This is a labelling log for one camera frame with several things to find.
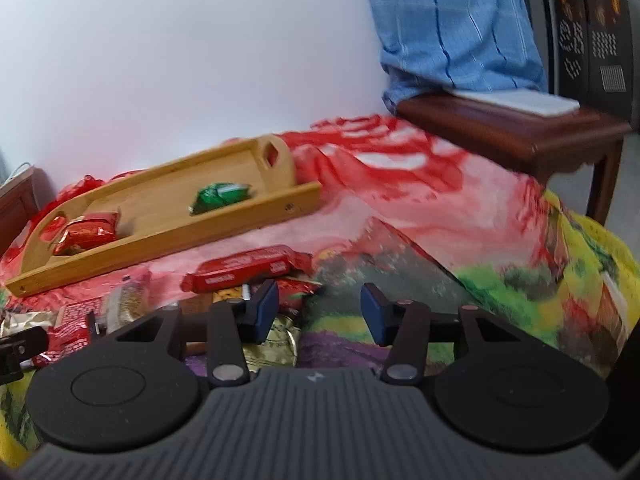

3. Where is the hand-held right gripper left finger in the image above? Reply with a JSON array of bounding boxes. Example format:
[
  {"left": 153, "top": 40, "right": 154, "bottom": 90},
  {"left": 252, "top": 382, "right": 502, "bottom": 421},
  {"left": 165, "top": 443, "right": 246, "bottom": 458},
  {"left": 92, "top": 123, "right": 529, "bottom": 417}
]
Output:
[{"left": 116, "top": 280, "right": 281, "bottom": 387}]

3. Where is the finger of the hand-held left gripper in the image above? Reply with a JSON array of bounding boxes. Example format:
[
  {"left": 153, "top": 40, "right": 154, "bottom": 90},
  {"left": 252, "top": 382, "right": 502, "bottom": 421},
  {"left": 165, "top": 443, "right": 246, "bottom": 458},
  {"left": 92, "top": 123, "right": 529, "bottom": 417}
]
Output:
[{"left": 0, "top": 326, "right": 50, "bottom": 386}]

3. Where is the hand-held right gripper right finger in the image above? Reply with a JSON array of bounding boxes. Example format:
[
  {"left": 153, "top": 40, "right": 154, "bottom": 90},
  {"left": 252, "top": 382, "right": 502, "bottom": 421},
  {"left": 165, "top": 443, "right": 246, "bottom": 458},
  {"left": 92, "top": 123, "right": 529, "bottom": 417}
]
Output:
[{"left": 361, "top": 282, "right": 521, "bottom": 386}]

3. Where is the golden yellow snack packet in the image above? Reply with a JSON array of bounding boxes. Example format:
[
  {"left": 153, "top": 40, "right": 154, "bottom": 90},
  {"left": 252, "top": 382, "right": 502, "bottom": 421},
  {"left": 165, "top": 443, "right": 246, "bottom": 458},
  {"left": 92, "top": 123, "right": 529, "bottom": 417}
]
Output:
[{"left": 242, "top": 312, "right": 301, "bottom": 373}]

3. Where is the long red snack packet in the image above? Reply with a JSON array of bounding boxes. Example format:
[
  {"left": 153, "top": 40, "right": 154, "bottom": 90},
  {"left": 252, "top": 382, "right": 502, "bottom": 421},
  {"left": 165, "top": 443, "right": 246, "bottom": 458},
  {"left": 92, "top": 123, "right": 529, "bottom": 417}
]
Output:
[{"left": 182, "top": 245, "right": 313, "bottom": 294}]

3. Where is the red white print packet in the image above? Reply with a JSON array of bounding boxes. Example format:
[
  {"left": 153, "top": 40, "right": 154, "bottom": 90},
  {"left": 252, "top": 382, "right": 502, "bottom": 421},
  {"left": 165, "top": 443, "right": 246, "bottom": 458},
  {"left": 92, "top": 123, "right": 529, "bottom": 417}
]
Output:
[{"left": 47, "top": 297, "right": 108, "bottom": 361}]

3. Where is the clear packet with brown snack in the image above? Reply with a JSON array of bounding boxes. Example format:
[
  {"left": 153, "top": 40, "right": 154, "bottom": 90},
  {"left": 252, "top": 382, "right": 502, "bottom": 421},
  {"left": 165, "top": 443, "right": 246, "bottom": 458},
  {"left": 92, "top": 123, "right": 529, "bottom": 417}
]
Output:
[{"left": 102, "top": 272, "right": 151, "bottom": 333}]

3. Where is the wooden tray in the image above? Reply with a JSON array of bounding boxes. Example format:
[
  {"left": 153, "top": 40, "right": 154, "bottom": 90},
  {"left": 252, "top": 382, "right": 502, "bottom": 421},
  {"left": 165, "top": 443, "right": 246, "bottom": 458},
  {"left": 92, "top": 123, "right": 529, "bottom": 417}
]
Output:
[{"left": 4, "top": 133, "right": 322, "bottom": 297}]

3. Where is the beige foil snack packet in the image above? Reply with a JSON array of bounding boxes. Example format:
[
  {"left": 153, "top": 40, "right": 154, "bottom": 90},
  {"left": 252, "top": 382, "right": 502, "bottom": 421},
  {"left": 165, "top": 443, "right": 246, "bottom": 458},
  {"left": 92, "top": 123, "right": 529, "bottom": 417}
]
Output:
[{"left": 0, "top": 310, "right": 56, "bottom": 341}]

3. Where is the small red snack packet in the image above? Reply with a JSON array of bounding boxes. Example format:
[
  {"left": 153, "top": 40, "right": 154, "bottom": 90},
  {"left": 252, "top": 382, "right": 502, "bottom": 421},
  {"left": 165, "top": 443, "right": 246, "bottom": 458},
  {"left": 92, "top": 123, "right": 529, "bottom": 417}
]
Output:
[{"left": 277, "top": 275, "right": 325, "bottom": 317}]

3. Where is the red white plastic sheet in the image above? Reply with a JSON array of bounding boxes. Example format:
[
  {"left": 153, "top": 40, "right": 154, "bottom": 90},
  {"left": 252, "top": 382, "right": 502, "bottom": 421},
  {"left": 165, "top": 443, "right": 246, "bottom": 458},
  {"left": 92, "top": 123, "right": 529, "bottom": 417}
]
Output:
[{"left": 0, "top": 115, "right": 640, "bottom": 471}]

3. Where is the green snack packet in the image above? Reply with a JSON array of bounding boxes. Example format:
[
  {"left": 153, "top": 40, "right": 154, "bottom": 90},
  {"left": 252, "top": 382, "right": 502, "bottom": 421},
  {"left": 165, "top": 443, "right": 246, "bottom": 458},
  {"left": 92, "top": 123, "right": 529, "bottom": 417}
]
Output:
[{"left": 188, "top": 182, "right": 252, "bottom": 215}]

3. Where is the red foil snack packet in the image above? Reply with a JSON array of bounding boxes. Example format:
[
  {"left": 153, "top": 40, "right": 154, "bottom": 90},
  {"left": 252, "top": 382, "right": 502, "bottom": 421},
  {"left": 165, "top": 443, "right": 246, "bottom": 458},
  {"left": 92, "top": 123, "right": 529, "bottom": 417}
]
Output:
[{"left": 51, "top": 211, "right": 121, "bottom": 257}]

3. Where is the wooden cabinet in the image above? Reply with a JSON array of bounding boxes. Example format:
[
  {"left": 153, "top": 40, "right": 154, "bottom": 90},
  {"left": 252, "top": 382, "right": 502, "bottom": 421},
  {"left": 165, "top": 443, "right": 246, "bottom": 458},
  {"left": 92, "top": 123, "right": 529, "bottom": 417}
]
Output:
[{"left": 0, "top": 167, "right": 56, "bottom": 256}]

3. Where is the dark wooden stool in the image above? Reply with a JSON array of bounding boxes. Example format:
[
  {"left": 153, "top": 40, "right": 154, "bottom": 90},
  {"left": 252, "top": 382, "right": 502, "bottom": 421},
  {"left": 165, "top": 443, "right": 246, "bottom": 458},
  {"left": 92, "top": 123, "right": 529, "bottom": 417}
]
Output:
[{"left": 395, "top": 91, "right": 633, "bottom": 228}]

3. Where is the white cushion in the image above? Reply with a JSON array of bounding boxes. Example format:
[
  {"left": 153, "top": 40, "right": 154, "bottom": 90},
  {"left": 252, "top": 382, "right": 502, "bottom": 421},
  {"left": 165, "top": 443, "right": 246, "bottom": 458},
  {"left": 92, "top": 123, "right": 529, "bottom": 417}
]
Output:
[{"left": 452, "top": 87, "right": 581, "bottom": 118}]

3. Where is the blue checked cloth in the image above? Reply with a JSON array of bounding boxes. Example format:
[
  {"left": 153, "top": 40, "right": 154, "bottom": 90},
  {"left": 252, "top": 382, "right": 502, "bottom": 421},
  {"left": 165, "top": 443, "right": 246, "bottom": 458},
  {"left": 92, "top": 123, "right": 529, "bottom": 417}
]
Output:
[{"left": 357, "top": 0, "right": 548, "bottom": 111}]

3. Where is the dark patterned panel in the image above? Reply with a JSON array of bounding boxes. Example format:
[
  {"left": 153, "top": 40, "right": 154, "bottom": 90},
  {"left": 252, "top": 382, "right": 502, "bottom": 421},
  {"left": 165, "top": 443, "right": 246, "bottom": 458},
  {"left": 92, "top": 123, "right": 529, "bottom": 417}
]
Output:
[{"left": 542, "top": 0, "right": 640, "bottom": 133}]

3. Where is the white cable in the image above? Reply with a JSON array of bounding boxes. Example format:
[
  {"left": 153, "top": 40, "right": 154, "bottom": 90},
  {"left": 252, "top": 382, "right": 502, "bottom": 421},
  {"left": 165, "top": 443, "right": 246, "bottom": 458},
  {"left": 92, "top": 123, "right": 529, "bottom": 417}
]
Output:
[{"left": 4, "top": 161, "right": 34, "bottom": 182}]

